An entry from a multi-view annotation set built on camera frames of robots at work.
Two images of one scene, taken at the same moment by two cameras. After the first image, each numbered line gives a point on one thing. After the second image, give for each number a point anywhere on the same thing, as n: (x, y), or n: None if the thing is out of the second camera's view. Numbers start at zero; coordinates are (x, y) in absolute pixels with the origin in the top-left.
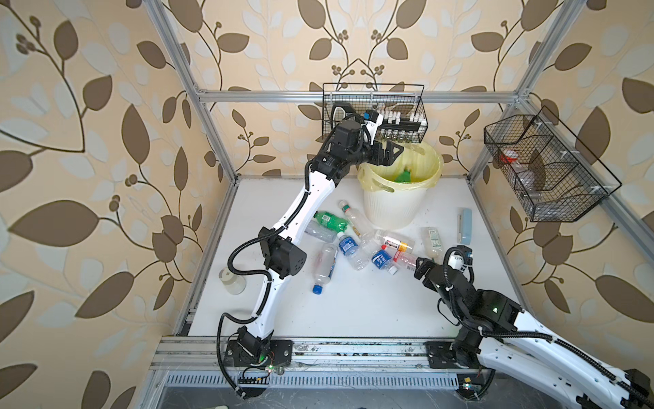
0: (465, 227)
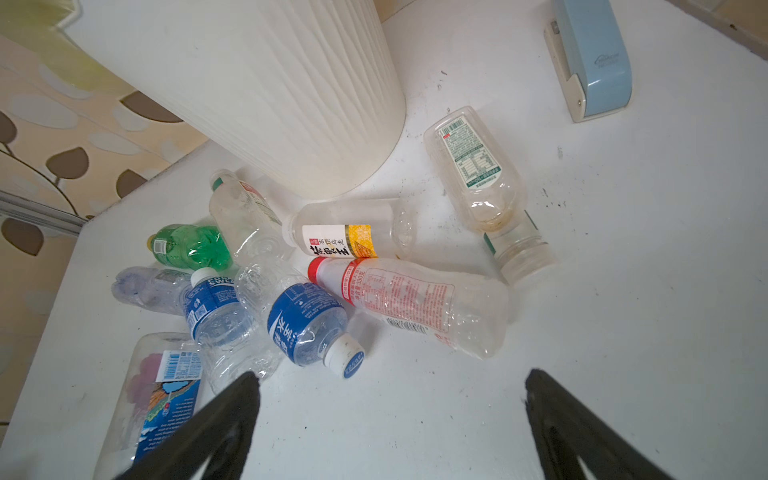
0: (590, 56)
